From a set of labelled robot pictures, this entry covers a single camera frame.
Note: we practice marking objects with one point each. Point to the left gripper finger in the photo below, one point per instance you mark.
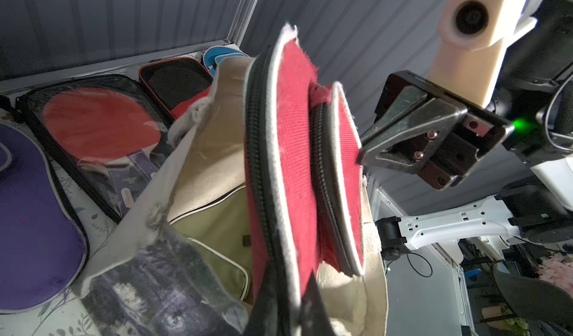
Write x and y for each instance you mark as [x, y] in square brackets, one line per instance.
[273, 314]

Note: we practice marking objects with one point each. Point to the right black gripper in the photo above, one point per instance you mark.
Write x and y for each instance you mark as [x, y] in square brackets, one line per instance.
[430, 132]

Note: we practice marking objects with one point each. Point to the maroon red paddle case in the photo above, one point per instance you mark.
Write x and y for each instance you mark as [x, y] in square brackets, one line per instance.
[304, 182]

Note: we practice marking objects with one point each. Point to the cream canvas tote bag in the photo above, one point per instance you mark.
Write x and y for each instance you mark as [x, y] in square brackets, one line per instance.
[150, 280]

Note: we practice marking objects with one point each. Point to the blue paddle case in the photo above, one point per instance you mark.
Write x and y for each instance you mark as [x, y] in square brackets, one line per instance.
[213, 57]

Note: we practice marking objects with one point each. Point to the red black ping pong set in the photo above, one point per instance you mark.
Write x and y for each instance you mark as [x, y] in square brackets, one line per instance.
[176, 84]

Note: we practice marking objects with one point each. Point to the purple pouch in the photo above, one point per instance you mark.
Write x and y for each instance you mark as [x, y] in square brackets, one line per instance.
[44, 246]

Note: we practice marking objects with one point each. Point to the red ping pong paddle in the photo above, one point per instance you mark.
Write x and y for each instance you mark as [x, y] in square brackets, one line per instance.
[105, 131]

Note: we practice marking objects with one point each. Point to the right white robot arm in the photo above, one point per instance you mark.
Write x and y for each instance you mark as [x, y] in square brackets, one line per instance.
[502, 77]

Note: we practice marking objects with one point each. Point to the olive green paddle case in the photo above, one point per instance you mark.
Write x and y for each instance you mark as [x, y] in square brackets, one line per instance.
[221, 233]

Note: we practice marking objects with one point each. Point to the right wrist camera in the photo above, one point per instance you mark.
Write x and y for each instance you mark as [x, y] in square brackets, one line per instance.
[475, 36]

